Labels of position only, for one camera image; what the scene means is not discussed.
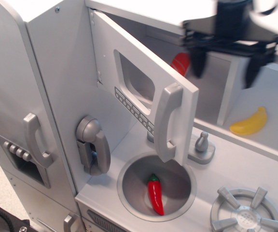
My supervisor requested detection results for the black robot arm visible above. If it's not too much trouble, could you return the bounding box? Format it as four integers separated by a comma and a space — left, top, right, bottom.
182, 0, 278, 88

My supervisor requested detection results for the grey toy fridge door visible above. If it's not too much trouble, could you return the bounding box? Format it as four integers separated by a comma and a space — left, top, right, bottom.
0, 0, 85, 232

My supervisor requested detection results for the yellow toy banana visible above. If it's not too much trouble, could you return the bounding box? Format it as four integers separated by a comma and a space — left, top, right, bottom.
229, 106, 267, 135

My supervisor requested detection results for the grey toy microwave door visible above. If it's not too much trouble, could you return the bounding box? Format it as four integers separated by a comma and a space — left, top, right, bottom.
88, 8, 200, 166

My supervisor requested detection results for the grey fridge door handle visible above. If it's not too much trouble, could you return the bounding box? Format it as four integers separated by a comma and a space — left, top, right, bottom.
23, 113, 53, 168

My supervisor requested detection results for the grey lower fridge handle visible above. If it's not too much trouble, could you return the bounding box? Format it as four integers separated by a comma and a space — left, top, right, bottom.
63, 214, 81, 232

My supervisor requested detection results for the grey microwave door handle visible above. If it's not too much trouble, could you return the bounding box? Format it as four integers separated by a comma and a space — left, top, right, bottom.
154, 83, 183, 162

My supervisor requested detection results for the red toy chili pepper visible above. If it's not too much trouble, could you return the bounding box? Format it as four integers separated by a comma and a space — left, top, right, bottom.
147, 174, 165, 216

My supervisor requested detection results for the red salmon sushi toy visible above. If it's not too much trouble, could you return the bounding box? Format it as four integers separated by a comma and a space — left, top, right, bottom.
170, 52, 191, 76

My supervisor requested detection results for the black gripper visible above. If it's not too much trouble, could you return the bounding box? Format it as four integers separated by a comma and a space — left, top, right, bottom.
182, 11, 278, 88

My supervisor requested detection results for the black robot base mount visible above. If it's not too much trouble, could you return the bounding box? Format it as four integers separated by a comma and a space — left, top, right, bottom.
0, 208, 34, 232

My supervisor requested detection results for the grey toy telephone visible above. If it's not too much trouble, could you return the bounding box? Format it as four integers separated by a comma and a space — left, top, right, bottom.
76, 115, 111, 176

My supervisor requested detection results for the grey round toy sink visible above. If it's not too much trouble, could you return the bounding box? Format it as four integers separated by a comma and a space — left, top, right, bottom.
117, 152, 196, 222

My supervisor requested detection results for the grey toy ice dispenser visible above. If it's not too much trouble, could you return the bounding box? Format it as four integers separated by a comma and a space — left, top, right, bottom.
0, 135, 51, 189

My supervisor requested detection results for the grey toy stove burner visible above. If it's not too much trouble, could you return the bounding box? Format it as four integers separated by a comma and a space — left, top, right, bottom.
210, 186, 278, 232

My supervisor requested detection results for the grey toy faucet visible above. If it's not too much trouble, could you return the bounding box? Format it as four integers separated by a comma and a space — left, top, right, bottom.
147, 128, 216, 165

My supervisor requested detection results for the grey toy oven panel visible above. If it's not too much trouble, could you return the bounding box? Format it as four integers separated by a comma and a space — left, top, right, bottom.
87, 210, 127, 232

